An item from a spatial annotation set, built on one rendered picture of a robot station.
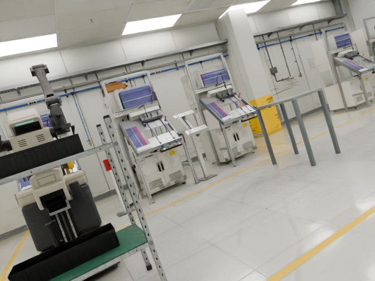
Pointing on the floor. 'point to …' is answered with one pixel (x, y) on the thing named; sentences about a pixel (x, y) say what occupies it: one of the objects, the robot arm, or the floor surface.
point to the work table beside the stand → (298, 124)
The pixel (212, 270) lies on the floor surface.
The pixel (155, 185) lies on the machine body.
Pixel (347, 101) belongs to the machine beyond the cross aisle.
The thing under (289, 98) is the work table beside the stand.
